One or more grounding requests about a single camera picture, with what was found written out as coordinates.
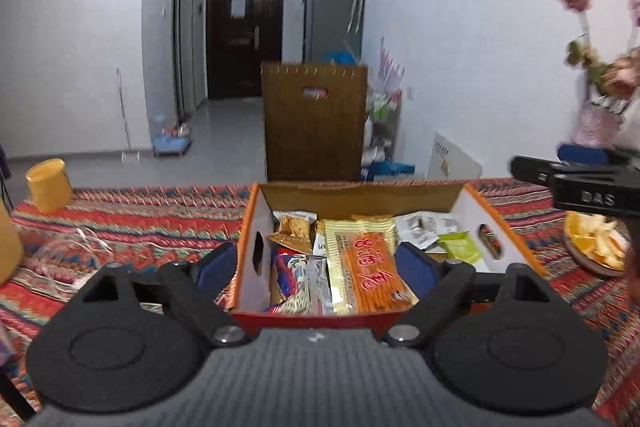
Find pumpkin seed crisp packet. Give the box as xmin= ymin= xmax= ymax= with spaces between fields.
xmin=268 ymin=210 xmax=317 ymax=255

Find white grey snack packet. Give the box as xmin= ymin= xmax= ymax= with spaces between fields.
xmin=393 ymin=211 xmax=461 ymax=251

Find grey refrigerator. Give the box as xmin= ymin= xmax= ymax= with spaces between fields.
xmin=303 ymin=0 xmax=364 ymax=65

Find small yellow cup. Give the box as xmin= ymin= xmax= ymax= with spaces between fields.
xmin=25 ymin=158 xmax=73 ymax=215

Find red silver snack bag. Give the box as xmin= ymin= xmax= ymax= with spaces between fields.
xmin=266 ymin=246 xmax=334 ymax=315

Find small green white packet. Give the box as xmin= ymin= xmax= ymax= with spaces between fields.
xmin=437 ymin=232 xmax=482 ymax=265

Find golden orange stick snack pack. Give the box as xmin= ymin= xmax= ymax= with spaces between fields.
xmin=324 ymin=219 xmax=418 ymax=317

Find brown cardboard carton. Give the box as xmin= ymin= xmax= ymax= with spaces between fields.
xmin=262 ymin=62 xmax=368 ymax=182

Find dark entrance door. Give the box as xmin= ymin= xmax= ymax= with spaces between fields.
xmin=206 ymin=0 xmax=283 ymax=100

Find bowl of orange peels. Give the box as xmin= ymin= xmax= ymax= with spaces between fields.
xmin=563 ymin=211 xmax=630 ymax=277

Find pink ceramic vase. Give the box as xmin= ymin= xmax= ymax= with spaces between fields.
xmin=572 ymin=102 xmax=623 ymax=148

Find yellow thermos jug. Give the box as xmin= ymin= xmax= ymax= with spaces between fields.
xmin=0 ymin=205 xmax=24 ymax=284

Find white cable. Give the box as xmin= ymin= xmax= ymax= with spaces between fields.
xmin=29 ymin=225 xmax=114 ymax=285

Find storage rack with bottles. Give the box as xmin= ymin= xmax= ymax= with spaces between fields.
xmin=360 ymin=91 xmax=416 ymax=182

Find dried pink roses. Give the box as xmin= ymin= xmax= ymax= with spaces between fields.
xmin=552 ymin=0 xmax=640 ymax=103

